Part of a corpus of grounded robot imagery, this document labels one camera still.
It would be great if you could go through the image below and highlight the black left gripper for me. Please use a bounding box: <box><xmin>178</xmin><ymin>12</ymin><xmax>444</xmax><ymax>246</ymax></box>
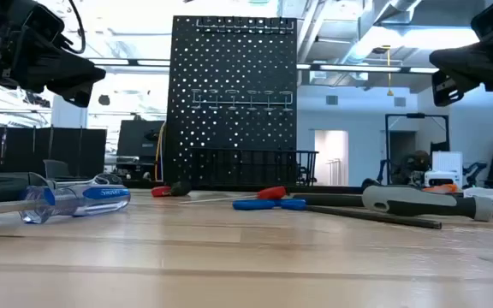
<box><xmin>0</xmin><ymin>0</ymin><xmax>107</xmax><ymax>108</ymax></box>

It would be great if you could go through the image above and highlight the silver ratchet wrench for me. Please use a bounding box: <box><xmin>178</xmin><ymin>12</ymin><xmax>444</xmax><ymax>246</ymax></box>
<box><xmin>56</xmin><ymin>172</ymin><xmax>124</xmax><ymax>190</ymax></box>

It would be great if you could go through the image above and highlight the clear blue Husky screwdriver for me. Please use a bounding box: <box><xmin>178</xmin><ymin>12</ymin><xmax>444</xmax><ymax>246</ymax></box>
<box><xmin>0</xmin><ymin>183</ymin><xmax>132</xmax><ymax>225</ymax></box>

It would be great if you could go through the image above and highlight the large black handle screwdriver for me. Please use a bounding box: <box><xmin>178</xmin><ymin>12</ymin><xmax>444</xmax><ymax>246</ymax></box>
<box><xmin>0</xmin><ymin>171</ymin><xmax>56</xmax><ymax>204</ymax></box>

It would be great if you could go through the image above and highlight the grey black handle screwdriver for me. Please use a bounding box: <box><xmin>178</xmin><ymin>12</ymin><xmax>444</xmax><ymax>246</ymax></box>
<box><xmin>360</xmin><ymin>184</ymin><xmax>493</xmax><ymax>222</ymax></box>

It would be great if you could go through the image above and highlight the blue T-handle hex key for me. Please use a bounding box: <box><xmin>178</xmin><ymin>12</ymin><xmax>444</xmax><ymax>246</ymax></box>
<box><xmin>232</xmin><ymin>198</ymin><xmax>443</xmax><ymax>230</ymax></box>

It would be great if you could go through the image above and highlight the black metal peg board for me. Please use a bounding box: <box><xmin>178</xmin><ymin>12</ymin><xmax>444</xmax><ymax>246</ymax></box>
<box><xmin>163</xmin><ymin>15</ymin><xmax>298</xmax><ymax>188</ymax></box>

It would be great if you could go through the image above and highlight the long ceiling light strip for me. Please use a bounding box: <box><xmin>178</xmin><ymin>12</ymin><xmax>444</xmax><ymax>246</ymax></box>
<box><xmin>87</xmin><ymin>57</ymin><xmax>171</xmax><ymax>68</ymax></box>
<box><xmin>296</xmin><ymin>62</ymin><xmax>440</xmax><ymax>74</ymax></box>

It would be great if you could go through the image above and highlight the grey chair back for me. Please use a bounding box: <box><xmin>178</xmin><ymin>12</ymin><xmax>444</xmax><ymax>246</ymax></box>
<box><xmin>43</xmin><ymin>158</ymin><xmax>70</xmax><ymax>179</ymax></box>

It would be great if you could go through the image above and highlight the white perforated metal panel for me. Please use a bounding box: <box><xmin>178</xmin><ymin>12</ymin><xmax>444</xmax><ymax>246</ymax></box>
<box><xmin>431</xmin><ymin>151</ymin><xmax>464</xmax><ymax>173</ymax></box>

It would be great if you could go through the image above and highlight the person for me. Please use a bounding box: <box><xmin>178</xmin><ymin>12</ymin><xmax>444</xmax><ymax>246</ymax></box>
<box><xmin>394</xmin><ymin>149</ymin><xmax>432</xmax><ymax>186</ymax></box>

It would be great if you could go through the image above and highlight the white box device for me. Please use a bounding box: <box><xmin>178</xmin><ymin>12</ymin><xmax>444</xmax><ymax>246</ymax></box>
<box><xmin>424</xmin><ymin>169</ymin><xmax>460</xmax><ymax>188</ymax></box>

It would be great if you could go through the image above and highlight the black wheeled machine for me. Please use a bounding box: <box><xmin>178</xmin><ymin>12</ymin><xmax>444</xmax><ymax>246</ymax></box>
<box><xmin>360</xmin><ymin>160</ymin><xmax>397</xmax><ymax>188</ymax></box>

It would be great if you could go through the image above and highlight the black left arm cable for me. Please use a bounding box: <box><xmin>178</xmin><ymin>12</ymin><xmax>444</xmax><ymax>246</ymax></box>
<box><xmin>57</xmin><ymin>0</ymin><xmax>87</xmax><ymax>56</ymax></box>

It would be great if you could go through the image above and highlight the black rack frame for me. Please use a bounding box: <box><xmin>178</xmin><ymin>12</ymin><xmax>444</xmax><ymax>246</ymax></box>
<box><xmin>384</xmin><ymin>112</ymin><xmax>450</xmax><ymax>186</ymax></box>

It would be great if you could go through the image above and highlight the yellow hanging cord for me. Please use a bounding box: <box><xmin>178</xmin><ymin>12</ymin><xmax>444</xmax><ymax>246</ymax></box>
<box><xmin>383</xmin><ymin>44</ymin><xmax>395</xmax><ymax>98</ymax></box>

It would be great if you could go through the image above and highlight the black partition wall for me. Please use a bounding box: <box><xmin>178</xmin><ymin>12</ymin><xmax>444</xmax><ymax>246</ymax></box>
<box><xmin>0</xmin><ymin>126</ymin><xmax>108</xmax><ymax>179</ymax></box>

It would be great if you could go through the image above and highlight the yellow cable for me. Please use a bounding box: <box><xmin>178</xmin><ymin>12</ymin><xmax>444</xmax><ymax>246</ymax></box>
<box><xmin>153</xmin><ymin>121</ymin><xmax>167</xmax><ymax>181</ymax></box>

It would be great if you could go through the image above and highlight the silver slotted tool rail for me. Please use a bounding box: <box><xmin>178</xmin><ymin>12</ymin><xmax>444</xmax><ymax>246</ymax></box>
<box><xmin>194</xmin><ymin>16</ymin><xmax>295</xmax><ymax>35</ymax></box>

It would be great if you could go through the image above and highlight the black metal table frame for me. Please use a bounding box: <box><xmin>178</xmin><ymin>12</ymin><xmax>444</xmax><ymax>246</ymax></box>
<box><xmin>117</xmin><ymin>178</ymin><xmax>365</xmax><ymax>194</ymax></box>

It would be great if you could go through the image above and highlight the black wire basket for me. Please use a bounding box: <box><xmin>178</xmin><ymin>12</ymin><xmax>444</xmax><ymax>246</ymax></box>
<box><xmin>189</xmin><ymin>147</ymin><xmax>319</xmax><ymax>188</ymax></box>

